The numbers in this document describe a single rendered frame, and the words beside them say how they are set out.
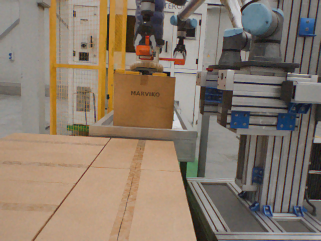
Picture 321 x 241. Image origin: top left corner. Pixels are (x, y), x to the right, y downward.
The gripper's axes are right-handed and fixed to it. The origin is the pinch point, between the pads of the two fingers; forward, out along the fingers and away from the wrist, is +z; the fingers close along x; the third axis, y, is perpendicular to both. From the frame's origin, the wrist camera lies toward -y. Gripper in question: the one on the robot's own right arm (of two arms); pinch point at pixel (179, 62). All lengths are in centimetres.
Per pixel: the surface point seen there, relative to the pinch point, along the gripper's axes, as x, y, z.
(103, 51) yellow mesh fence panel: -66, -9, -4
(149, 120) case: -22, 61, 42
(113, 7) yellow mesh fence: -66, -57, -50
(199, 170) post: 24, 13, 91
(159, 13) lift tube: -19, 37, -31
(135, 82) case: -32, 61, 17
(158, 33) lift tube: -18.8, 37.6, -17.2
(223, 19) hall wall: 207, -836, -190
